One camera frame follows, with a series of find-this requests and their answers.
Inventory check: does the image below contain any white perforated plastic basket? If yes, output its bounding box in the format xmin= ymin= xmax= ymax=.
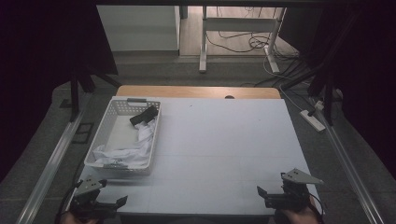
xmin=83 ymin=97 xmax=162 ymax=175

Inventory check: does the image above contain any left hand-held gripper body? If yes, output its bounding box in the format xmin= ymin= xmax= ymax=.
xmin=69 ymin=175 xmax=120 ymax=220

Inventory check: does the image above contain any white metal desk frame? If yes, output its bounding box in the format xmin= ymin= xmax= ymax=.
xmin=198 ymin=6 xmax=288 ymax=75

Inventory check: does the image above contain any aluminium floor rail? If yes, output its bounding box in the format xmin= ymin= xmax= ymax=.
xmin=309 ymin=98 xmax=387 ymax=224
xmin=16 ymin=92 xmax=92 ymax=224

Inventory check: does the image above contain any white power strip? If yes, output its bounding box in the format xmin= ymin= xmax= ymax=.
xmin=299 ymin=108 xmax=327 ymax=133

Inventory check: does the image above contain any person's left hand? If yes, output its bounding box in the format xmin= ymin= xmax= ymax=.
xmin=59 ymin=212 xmax=101 ymax=224

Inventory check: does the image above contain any black metal stand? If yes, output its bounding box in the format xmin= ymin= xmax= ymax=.
xmin=68 ymin=61 xmax=123 ymax=123
xmin=279 ymin=12 xmax=359 ymax=127

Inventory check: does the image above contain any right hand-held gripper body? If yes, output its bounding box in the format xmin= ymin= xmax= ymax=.
xmin=264 ymin=168 xmax=325 ymax=214

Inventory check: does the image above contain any dark curtain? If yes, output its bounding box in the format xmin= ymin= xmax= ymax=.
xmin=278 ymin=6 xmax=396 ymax=181
xmin=0 ymin=0 xmax=120 ymax=185

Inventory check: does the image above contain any person's right hand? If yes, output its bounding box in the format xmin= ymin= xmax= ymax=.
xmin=273 ymin=203 xmax=322 ymax=224

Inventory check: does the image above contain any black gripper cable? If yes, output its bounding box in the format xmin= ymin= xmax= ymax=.
xmin=54 ymin=180 xmax=83 ymax=224
xmin=307 ymin=192 xmax=327 ymax=224

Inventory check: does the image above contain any bundle of black floor cables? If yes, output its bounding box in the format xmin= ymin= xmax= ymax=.
xmin=205 ymin=6 xmax=316 ymax=89

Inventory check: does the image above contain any white cabinet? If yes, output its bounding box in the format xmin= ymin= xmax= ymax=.
xmin=95 ymin=5 xmax=182 ymax=52

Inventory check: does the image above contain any wooden table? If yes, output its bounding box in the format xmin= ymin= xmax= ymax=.
xmin=116 ymin=85 xmax=282 ymax=100

